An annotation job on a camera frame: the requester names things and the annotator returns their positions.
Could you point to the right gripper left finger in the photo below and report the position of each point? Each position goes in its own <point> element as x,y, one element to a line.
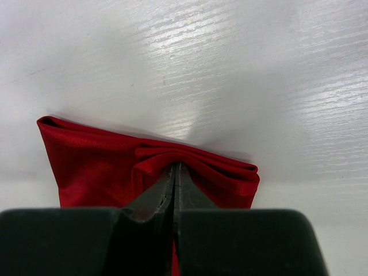
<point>154,201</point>

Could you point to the red cloth napkin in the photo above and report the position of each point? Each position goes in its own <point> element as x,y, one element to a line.
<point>94,167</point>

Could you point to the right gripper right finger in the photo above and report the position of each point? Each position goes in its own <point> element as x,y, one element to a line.
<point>188,196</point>

